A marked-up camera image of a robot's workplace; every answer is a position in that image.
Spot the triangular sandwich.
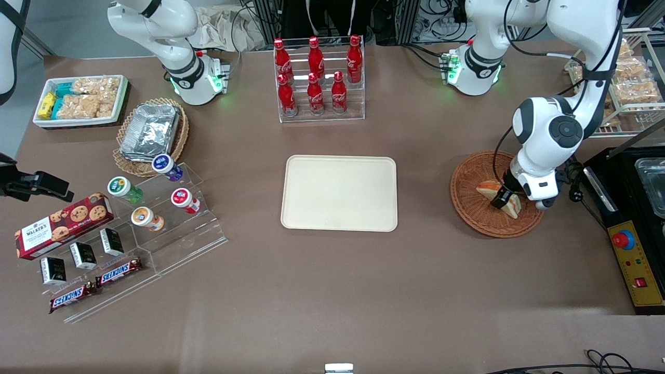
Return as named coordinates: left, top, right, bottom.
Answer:
left=476, top=180, right=521, bottom=219

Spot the brown round wicker basket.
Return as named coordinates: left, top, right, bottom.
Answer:
left=450, top=151, right=547, bottom=239

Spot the light woven wicker basket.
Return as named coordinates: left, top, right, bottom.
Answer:
left=113, top=98, right=190, bottom=178

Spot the cream plastic serving tray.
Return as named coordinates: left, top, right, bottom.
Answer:
left=281, top=155, right=398, bottom=232

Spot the red Walkers cookie box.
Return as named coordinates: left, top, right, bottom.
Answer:
left=15, top=193, right=115, bottom=261

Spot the yellow snack packet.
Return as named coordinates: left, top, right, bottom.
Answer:
left=38, top=92, right=57, bottom=119

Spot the white rectangular snack bin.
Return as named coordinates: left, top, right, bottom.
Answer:
left=32, top=75, right=130, bottom=129

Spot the small black box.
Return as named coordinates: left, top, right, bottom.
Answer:
left=99, top=228, right=125, bottom=258
left=40, top=257, right=68, bottom=286
left=69, top=242, right=98, bottom=271

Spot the black machine housing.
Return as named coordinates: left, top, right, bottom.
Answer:
left=582, top=119, right=665, bottom=316

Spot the green yogurt cup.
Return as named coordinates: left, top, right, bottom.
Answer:
left=107, top=176, right=144, bottom=205

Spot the clear rice cracker bag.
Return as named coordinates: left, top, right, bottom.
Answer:
left=56, top=94, right=103, bottom=119
left=72, top=76, right=122, bottom=97

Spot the red emergency stop button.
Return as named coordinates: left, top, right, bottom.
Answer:
left=612, top=229, right=636, bottom=251

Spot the clear rectangular container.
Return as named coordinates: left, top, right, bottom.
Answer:
left=634, top=157, right=665, bottom=219

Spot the orange yogurt cup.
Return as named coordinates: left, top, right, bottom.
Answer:
left=130, top=206, right=165, bottom=233

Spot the Snickers chocolate bar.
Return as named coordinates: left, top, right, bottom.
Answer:
left=49, top=282, right=99, bottom=315
left=95, top=258, right=144, bottom=288

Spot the yellow control panel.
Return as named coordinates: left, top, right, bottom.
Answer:
left=607, top=221, right=665, bottom=309

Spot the stack of foil trays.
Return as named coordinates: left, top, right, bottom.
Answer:
left=119, top=103, right=181, bottom=163

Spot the purple yogurt cup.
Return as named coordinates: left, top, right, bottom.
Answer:
left=151, top=154, right=184, bottom=183

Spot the red yogurt cup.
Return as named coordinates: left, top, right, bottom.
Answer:
left=171, top=188, right=201, bottom=215

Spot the clear acrylic stepped display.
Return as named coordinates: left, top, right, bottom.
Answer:
left=30, top=162, right=229, bottom=324

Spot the red cola bottle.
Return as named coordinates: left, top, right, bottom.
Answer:
left=308, top=36, right=326, bottom=78
left=331, top=71, right=348, bottom=115
left=277, top=73, right=298, bottom=117
left=307, top=73, right=325, bottom=116
left=274, top=38, right=293, bottom=79
left=347, top=34, right=363, bottom=84

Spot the clear acrylic bottle rack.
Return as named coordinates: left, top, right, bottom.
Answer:
left=273, top=35, right=366, bottom=124

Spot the beige crumpled cloth bag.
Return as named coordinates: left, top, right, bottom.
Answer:
left=189, top=6, right=266, bottom=52

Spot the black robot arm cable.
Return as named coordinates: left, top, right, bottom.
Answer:
left=493, top=0, right=625, bottom=194

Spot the black cable with plug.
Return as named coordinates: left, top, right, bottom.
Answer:
left=564, top=157, right=608, bottom=230

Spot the white wire basket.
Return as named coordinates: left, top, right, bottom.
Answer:
left=564, top=28, right=665, bottom=139

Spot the black looped cable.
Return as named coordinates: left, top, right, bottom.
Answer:
left=483, top=349, right=665, bottom=374

